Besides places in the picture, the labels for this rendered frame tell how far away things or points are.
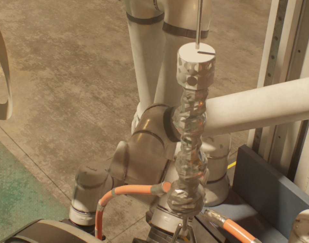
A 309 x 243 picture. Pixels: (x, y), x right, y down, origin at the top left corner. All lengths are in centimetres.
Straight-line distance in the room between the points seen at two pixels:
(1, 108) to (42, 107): 156
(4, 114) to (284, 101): 69
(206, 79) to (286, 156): 120
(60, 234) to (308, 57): 96
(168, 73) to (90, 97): 167
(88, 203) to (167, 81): 41
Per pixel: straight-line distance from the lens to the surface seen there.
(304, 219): 141
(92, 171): 133
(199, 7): 43
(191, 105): 48
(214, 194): 171
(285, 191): 158
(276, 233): 171
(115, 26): 355
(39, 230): 68
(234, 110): 106
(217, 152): 157
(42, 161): 253
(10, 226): 229
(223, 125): 108
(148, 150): 109
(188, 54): 45
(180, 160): 54
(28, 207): 233
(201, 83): 45
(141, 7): 127
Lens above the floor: 177
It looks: 40 degrees down
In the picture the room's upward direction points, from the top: straight up
